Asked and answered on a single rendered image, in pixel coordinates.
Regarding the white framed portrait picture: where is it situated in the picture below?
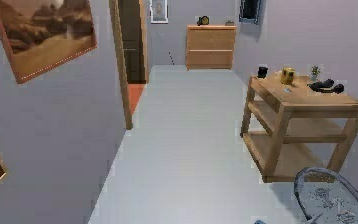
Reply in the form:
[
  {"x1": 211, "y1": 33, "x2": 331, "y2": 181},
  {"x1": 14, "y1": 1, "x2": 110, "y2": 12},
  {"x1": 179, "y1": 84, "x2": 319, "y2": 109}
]
[{"x1": 149, "y1": 0, "x2": 170, "y2": 24}]

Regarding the wooden door frame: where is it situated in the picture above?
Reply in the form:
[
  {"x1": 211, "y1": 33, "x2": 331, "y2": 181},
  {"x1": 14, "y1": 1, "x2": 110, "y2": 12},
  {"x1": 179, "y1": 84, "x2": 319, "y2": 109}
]
[{"x1": 108, "y1": 0, "x2": 150, "y2": 131}]

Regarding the dark blue framed picture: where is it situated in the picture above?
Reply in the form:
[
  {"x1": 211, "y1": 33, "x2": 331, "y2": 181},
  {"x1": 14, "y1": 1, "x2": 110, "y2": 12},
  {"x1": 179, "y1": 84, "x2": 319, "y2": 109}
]
[{"x1": 238, "y1": 0, "x2": 263, "y2": 25}]

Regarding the grey wire mesh bin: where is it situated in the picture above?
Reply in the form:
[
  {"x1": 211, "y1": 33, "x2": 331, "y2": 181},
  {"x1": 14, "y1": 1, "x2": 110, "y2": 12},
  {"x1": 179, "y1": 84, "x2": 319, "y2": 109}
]
[{"x1": 293, "y1": 166, "x2": 358, "y2": 224}]

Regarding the small potted green plant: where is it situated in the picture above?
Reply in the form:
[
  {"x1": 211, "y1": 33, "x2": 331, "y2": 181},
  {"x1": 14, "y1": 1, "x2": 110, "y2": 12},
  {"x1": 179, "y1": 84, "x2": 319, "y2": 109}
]
[{"x1": 309, "y1": 65, "x2": 322, "y2": 82}]

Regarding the yellow box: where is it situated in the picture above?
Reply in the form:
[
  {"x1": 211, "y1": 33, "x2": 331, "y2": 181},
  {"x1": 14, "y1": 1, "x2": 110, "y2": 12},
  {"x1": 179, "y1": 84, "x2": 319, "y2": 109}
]
[{"x1": 280, "y1": 67, "x2": 296, "y2": 86}]

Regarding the wooden shelf table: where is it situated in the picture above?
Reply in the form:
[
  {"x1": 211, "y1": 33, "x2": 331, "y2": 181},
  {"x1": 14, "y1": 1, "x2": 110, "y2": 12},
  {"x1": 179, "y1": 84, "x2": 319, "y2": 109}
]
[{"x1": 239, "y1": 72, "x2": 358, "y2": 184}]

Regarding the brown landscape framed picture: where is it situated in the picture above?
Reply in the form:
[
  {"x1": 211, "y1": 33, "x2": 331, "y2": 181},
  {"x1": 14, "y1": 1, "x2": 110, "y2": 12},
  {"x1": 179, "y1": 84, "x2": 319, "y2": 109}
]
[{"x1": 0, "y1": 0, "x2": 98, "y2": 85}]

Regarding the yellow black round object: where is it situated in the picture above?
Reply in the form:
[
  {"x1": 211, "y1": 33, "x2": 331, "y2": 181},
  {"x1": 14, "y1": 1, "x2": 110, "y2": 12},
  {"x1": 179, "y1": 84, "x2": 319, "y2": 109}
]
[{"x1": 196, "y1": 15, "x2": 211, "y2": 27}]

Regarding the black dumbbell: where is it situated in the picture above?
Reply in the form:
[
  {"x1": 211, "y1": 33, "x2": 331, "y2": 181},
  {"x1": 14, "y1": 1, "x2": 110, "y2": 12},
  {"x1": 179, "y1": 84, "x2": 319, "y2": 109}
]
[{"x1": 307, "y1": 78, "x2": 345, "y2": 94}]

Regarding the wooden chest of drawers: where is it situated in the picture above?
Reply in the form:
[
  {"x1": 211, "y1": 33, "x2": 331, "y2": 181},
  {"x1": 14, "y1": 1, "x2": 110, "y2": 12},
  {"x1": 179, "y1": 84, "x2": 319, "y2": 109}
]
[{"x1": 185, "y1": 24, "x2": 238, "y2": 71}]

